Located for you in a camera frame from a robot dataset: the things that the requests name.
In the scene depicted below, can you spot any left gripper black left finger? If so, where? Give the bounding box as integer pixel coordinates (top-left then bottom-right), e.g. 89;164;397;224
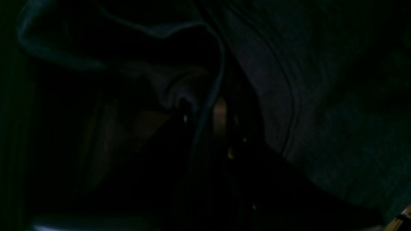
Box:
29;99;193;231

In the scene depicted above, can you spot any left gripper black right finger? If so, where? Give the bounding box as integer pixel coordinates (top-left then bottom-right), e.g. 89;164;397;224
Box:
213;98;383;231

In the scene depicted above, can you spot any dark grey T-shirt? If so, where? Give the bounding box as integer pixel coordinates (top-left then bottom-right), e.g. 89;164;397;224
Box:
17;0;410;223

